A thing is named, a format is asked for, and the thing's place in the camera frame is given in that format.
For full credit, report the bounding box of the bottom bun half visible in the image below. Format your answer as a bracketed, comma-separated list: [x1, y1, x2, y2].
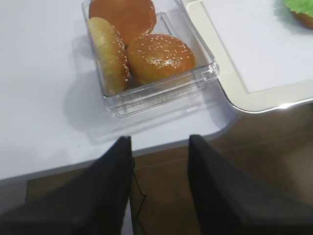
[292, 11, 313, 29]

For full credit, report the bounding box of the white paper sheet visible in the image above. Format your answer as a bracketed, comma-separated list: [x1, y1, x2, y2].
[203, 0, 313, 93]

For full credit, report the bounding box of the thin black cable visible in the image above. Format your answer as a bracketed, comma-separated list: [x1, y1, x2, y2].
[132, 158, 147, 235]

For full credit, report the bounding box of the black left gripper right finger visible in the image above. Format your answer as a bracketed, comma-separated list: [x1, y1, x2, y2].
[187, 135, 313, 235]

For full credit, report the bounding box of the clear bun container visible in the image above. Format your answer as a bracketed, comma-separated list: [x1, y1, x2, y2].
[82, 0, 219, 116]

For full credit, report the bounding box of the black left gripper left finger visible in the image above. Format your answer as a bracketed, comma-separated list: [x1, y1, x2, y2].
[0, 137, 133, 235]

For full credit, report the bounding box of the sesame bun top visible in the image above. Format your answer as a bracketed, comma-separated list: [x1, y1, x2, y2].
[126, 34, 197, 85]

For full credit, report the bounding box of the plain brown bun top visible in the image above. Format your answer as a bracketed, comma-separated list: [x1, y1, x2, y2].
[89, 0, 157, 45]

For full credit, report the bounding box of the silver metal tray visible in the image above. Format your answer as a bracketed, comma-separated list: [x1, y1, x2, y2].
[182, 0, 313, 114]

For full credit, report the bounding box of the green lettuce leaf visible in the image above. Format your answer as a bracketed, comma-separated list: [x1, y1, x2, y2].
[283, 0, 313, 17]

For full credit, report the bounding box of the upright sesame bun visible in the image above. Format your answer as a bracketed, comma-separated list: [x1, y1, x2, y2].
[88, 17, 130, 96]

